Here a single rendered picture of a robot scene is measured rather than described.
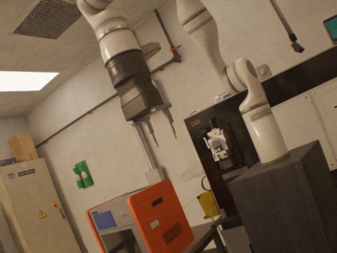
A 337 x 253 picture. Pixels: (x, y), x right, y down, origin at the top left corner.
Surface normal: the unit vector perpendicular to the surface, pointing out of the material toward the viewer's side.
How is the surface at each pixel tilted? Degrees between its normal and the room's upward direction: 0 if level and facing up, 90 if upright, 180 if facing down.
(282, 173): 90
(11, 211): 90
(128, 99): 87
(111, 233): 90
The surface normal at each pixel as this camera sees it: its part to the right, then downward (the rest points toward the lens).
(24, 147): 0.79, -0.39
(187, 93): -0.49, 0.09
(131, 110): -0.64, 0.17
